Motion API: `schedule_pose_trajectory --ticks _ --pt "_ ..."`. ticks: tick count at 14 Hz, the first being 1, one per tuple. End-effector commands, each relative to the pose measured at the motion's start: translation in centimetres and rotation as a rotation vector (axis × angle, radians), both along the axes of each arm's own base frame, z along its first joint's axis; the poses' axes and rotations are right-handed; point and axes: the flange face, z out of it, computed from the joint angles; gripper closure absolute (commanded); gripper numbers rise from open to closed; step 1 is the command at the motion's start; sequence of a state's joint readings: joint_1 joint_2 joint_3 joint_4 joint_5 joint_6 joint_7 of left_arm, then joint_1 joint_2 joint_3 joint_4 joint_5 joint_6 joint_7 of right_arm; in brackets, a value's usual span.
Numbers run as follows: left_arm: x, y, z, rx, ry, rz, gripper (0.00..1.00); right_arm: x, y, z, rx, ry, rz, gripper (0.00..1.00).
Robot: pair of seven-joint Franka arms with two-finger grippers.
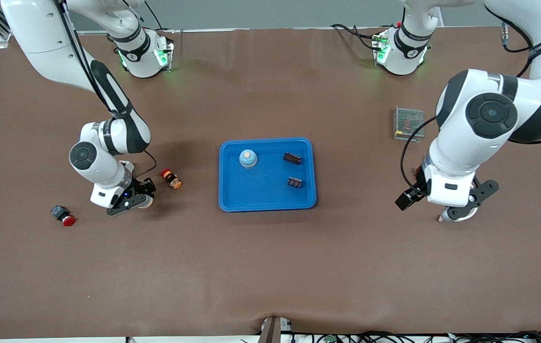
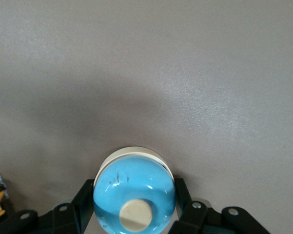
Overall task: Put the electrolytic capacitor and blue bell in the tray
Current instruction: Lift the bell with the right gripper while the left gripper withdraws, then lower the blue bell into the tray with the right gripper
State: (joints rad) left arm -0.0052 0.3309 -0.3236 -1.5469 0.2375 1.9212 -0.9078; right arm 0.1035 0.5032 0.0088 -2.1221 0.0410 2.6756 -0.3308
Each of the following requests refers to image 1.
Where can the blue plastic tray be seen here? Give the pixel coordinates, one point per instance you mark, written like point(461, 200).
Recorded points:
point(265, 190)

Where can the metal mesh power supply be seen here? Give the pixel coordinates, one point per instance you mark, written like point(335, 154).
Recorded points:
point(408, 123)

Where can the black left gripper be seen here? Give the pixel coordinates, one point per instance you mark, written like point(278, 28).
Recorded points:
point(410, 196)

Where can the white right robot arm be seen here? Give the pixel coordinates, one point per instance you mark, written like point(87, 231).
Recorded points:
point(85, 155)

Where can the orange red push button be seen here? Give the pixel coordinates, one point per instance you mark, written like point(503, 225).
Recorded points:
point(171, 178)

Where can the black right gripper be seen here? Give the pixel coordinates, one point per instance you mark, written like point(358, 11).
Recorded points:
point(143, 185)

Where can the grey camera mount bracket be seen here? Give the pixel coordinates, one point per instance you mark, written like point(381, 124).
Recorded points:
point(273, 331)

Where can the dark printed electrolytic capacitor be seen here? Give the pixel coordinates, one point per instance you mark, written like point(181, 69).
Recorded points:
point(295, 182)

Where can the blue bell cream button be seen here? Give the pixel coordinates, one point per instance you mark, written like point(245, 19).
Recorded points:
point(248, 158)
point(146, 204)

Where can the red mushroom push button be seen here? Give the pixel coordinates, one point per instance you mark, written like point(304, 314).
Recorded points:
point(63, 216)

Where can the brown electrolytic capacitor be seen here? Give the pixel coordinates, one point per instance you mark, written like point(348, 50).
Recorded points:
point(292, 158)

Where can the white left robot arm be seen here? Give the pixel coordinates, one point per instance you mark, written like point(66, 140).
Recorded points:
point(489, 114)

